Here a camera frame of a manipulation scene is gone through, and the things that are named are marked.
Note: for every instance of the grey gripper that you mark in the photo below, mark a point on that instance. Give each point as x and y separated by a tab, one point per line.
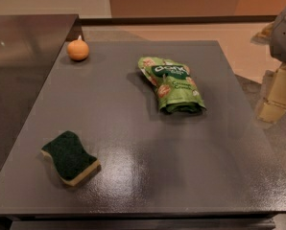
285	37

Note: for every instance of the orange round fruit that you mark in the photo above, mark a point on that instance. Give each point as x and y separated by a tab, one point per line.
78	49

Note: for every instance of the green and yellow sponge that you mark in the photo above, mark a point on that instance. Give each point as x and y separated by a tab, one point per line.
72	163

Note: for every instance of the green rice chip bag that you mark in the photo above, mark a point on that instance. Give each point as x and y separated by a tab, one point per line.
176	91

